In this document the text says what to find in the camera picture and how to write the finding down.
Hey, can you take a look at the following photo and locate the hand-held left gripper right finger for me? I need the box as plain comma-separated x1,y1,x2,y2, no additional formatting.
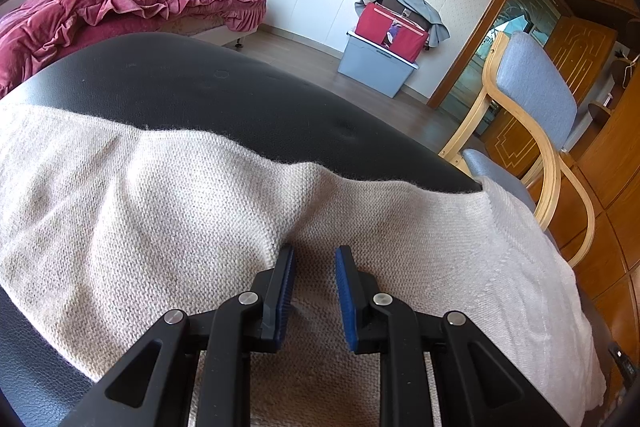
334,244,571,427

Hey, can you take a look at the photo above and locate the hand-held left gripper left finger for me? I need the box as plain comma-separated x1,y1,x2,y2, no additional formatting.
60,244,296,427

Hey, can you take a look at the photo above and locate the beige knit sweater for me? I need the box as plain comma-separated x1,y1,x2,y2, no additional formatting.
0,99,608,427

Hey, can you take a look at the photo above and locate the black leather ottoman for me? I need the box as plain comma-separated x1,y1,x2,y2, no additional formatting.
0,32,483,427

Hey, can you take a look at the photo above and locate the grey plastic storage bin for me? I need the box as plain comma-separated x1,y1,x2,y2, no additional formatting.
337,32,420,98

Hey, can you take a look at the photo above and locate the red storage box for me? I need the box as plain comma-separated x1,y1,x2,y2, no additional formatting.
355,2,431,64

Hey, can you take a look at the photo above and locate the white bed base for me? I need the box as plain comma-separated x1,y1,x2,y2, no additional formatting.
165,14,261,50

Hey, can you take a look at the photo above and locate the grey wooden armchair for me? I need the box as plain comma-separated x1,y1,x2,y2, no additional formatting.
437,31,596,268

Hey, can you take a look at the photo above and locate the brown suitcase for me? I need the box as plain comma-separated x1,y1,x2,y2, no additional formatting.
382,0,426,20

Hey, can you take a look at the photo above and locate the grey cloth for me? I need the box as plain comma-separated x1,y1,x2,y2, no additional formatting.
355,0,451,48

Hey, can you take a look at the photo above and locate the red quilt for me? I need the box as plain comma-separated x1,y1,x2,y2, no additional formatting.
0,0,266,98

